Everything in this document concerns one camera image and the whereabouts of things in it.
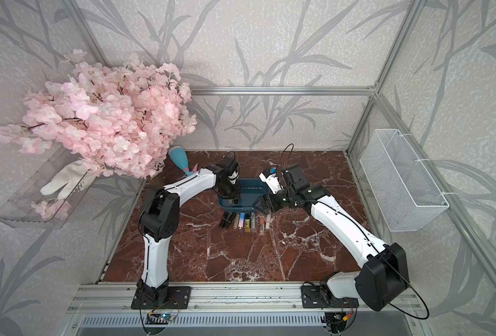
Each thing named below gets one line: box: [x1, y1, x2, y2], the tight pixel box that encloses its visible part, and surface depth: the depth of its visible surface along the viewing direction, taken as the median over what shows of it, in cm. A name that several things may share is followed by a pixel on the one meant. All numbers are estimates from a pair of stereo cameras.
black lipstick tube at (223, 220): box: [218, 211, 230, 229], surface depth 95 cm
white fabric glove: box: [39, 160, 97, 200], surface depth 66 cm
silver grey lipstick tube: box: [250, 211, 256, 230], surface depth 93 cm
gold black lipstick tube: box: [244, 211, 251, 233], surface depth 93 cm
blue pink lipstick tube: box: [238, 212, 246, 229], surface depth 93 cm
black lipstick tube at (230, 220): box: [224, 212, 237, 229], surface depth 94 cm
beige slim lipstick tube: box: [233, 212, 241, 230], surface depth 93 cm
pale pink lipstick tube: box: [265, 212, 272, 231], surface depth 93 cm
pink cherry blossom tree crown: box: [0, 49, 198, 180], surface depth 59 cm
